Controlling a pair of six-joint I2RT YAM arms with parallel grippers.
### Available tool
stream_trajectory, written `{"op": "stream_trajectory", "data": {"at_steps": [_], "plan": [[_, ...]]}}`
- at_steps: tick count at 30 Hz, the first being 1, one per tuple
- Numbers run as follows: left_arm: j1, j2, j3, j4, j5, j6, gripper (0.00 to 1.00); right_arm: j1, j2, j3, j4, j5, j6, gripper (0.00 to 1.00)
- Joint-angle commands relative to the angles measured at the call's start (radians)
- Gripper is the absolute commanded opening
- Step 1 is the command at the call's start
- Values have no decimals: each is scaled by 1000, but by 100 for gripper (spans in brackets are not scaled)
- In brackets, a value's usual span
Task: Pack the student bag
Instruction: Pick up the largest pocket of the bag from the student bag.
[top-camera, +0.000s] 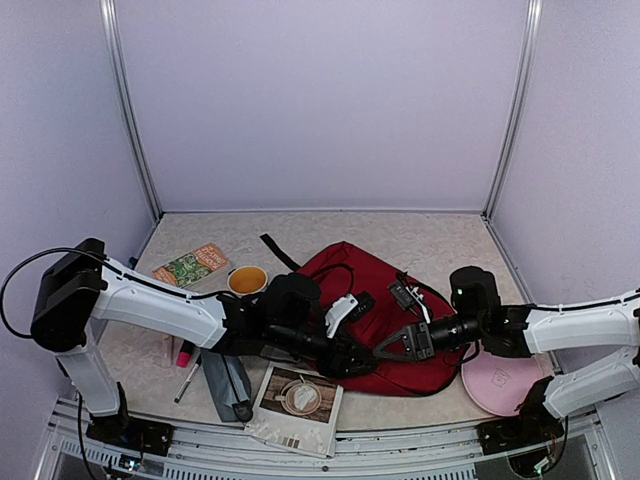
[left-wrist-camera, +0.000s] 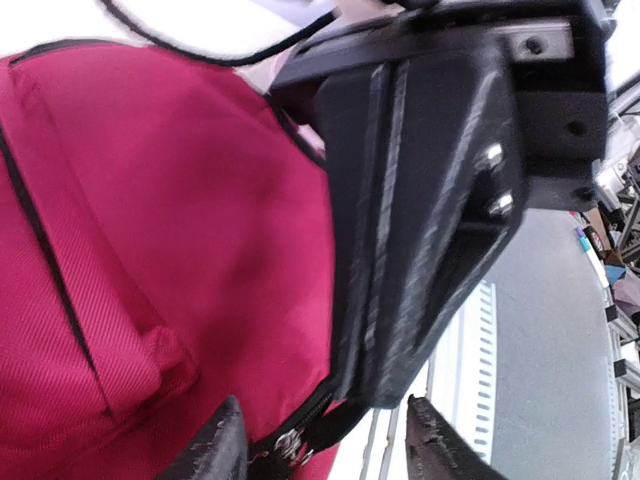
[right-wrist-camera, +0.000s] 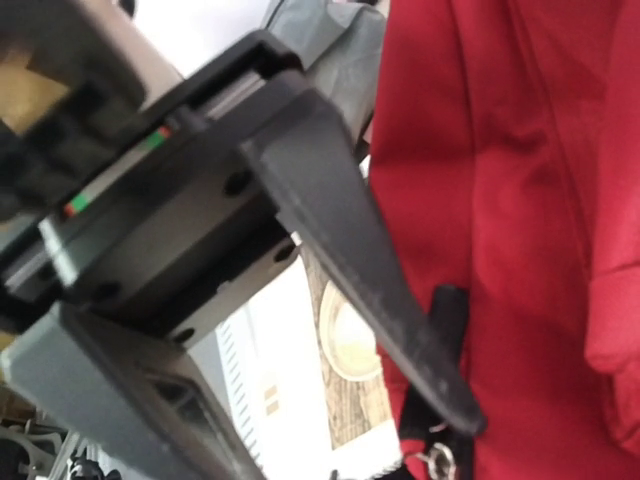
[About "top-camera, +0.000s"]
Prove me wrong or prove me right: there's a left aluminium frame post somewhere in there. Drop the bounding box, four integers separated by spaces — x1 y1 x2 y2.
99 0 164 225

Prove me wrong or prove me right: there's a coffee cover notebook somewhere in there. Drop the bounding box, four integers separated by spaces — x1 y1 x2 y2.
245 362 343 459

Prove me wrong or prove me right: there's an aluminium front rail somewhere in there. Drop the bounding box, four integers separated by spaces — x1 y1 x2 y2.
34 397 616 480

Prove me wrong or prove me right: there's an orange green paperback book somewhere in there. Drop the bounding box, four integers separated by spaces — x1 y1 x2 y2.
152 243 231 289

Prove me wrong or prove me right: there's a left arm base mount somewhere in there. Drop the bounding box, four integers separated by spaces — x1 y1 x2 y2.
86 382 174 457

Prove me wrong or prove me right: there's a white mug with tea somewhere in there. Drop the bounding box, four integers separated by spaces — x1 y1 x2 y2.
227 266 269 297

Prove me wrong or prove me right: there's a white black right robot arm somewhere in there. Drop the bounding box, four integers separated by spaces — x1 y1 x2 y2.
373 266 639 444

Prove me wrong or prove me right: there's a red student backpack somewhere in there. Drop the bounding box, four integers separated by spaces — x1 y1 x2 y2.
258 233 459 399

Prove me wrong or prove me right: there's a green white pen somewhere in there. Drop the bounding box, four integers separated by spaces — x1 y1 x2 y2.
173 357 201 404

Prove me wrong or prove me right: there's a pink plate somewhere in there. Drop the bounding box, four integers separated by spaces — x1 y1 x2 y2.
461 351 552 417

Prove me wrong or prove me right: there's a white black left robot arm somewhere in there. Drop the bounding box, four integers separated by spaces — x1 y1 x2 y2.
30 238 377 445

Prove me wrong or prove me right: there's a right aluminium frame post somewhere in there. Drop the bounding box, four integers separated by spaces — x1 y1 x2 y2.
482 0 543 223

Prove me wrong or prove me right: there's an aluminium frame post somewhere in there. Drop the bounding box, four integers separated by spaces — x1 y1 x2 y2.
99 0 164 225
482 0 543 223

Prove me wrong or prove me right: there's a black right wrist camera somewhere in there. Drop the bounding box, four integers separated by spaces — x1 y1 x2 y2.
388 272 432 323

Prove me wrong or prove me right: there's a grey pencil case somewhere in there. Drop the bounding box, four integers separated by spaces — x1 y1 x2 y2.
201 350 253 423

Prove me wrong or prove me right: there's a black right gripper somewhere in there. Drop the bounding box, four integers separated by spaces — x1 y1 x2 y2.
373 313 486 364

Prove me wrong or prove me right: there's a pink black highlighter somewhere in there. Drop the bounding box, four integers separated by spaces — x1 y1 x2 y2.
175 341 195 368

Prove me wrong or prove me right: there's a beige eraser stick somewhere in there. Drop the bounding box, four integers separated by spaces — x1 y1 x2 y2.
161 335 174 369

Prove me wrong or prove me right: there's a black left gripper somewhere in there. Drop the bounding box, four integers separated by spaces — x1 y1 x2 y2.
268 321 379 381

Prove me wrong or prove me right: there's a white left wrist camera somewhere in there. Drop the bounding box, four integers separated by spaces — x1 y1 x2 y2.
324 294 358 339

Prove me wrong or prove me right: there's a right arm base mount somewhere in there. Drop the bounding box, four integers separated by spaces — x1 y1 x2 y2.
477 400 567 455

